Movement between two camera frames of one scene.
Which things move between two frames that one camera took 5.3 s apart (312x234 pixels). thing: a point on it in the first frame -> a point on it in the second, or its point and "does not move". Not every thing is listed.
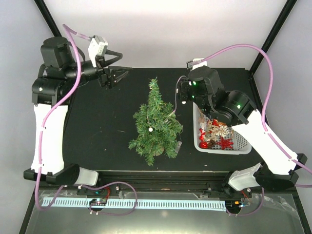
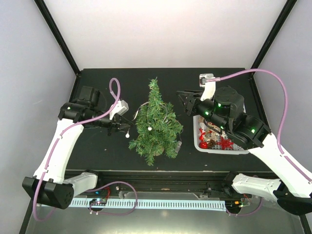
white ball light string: x=150 y=129 -> x=149 y=128
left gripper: x=105 y=79 -> x=116 y=123
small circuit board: x=98 y=202 does not move
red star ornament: x=225 y=143 does not move
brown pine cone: x=211 y=143 does not move
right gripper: x=182 y=95 -> x=192 y=96
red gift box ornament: x=203 y=145 does not move
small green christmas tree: x=159 y=128 does not move
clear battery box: x=178 y=146 does not move
